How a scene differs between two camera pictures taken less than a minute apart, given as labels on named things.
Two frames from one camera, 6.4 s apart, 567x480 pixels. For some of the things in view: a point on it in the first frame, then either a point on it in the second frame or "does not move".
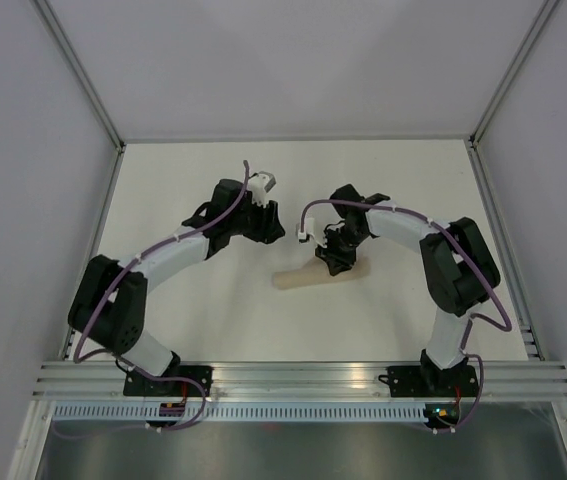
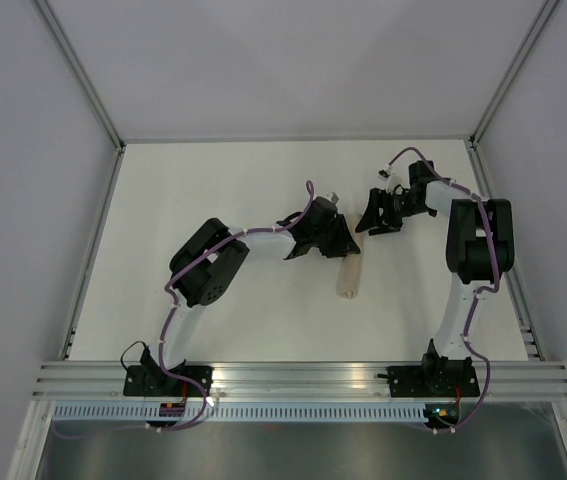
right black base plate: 419,381 does not move
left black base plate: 137,385 does not move
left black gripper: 270,228 to 344,245
